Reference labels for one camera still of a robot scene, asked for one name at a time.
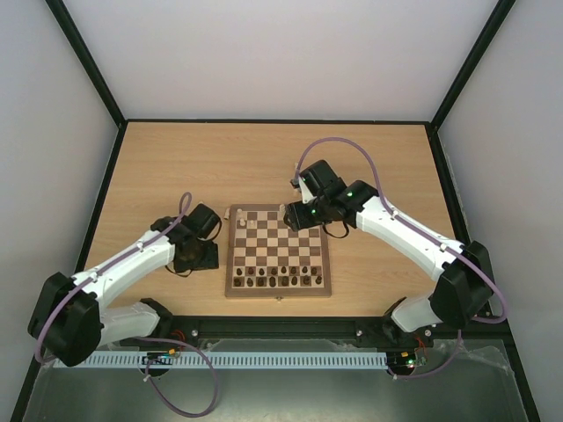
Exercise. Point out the dark pieces front row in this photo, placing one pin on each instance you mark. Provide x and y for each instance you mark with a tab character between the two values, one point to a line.
276	281

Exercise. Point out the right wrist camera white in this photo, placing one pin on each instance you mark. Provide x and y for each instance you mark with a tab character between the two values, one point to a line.
306	194

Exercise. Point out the black aluminium frame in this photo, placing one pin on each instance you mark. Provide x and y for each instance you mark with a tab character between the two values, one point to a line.
302	327

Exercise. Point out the dark pieces row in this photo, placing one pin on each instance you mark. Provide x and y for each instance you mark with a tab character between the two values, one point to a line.
255	271
276	281

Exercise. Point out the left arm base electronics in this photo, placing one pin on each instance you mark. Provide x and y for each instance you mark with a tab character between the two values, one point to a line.
160	358

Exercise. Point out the white queen chess piece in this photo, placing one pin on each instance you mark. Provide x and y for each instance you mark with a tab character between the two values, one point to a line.
281	210

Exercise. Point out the grey slotted cable duct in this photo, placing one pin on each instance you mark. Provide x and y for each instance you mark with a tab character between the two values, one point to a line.
245	360

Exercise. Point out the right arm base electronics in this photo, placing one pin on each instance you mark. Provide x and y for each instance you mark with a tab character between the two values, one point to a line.
404	363

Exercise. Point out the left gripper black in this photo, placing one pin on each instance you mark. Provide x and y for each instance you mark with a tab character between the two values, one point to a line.
210	261

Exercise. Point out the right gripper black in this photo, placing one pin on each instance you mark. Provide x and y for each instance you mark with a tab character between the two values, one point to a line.
291	217

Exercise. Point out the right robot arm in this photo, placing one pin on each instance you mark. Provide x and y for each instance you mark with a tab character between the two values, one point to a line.
462	273

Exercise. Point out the wooden chess board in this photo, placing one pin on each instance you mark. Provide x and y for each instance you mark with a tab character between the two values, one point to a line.
272	243

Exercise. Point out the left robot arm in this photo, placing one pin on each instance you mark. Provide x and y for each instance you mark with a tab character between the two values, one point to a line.
73	316

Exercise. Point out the dark pieces back row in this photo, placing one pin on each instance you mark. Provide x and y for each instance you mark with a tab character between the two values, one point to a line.
255	271

